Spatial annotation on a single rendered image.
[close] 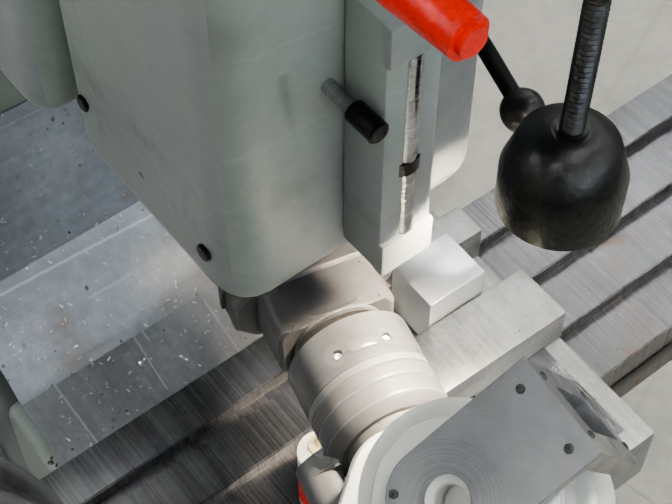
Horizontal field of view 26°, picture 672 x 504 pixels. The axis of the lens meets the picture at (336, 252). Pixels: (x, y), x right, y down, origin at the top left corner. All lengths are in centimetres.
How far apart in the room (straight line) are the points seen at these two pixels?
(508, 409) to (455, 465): 2
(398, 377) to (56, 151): 56
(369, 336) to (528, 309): 35
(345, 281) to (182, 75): 27
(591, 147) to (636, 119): 79
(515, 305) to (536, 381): 84
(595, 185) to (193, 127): 22
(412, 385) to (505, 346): 33
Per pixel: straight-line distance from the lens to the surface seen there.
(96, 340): 143
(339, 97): 78
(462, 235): 131
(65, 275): 142
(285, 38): 74
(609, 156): 78
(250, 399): 135
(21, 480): 34
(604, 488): 52
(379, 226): 85
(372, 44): 75
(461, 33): 51
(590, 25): 72
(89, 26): 86
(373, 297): 98
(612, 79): 288
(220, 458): 131
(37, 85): 96
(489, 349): 124
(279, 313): 97
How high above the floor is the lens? 206
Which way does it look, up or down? 54 degrees down
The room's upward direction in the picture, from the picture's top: straight up
